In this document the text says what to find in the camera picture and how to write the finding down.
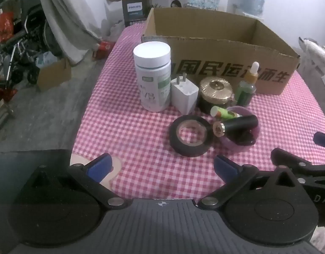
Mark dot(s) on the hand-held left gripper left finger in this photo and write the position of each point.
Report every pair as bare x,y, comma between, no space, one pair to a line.
99,167

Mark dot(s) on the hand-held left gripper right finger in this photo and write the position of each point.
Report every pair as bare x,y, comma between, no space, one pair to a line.
225,168

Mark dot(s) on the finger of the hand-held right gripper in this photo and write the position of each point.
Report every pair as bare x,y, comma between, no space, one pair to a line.
322,139
286,158

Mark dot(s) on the purple plastic lid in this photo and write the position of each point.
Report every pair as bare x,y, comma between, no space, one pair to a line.
227,141

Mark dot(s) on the black cylinder with gold end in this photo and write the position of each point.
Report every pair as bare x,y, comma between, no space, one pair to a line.
239,124

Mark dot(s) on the black tape roll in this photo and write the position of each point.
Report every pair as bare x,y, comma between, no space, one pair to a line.
175,137

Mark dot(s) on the green dropper bottle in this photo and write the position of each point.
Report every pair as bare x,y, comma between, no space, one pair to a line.
245,92

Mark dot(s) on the gold ribbed round jar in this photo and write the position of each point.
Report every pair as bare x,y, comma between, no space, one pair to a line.
215,87

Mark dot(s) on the printed cardboard box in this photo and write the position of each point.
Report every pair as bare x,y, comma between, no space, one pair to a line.
218,50

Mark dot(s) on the red checked tablecloth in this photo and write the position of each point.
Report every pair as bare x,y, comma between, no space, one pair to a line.
138,137

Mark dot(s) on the green lip balm tube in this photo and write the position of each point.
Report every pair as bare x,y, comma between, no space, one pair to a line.
225,114

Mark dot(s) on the white charger plug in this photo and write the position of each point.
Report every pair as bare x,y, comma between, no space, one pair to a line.
184,98

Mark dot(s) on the small cardboard box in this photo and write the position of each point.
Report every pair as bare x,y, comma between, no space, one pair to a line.
54,75

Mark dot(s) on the red packet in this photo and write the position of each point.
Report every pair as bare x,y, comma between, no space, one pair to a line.
103,49

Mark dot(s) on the pale blue plastic bag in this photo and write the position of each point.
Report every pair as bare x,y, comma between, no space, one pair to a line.
46,59

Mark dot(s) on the white supplement bottle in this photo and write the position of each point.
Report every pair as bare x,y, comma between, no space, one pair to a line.
151,58

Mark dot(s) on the red plastic bag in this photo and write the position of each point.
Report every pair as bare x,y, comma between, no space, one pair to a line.
5,25
1,88

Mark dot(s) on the wheelchair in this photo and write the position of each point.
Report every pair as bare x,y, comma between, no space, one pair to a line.
30,31

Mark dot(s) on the white hanging cloth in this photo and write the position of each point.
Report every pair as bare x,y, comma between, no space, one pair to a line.
64,18

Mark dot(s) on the dark blue box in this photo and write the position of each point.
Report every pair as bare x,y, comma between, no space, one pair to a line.
136,12

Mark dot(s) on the white box with portrait print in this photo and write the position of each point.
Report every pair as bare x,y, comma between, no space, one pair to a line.
175,3

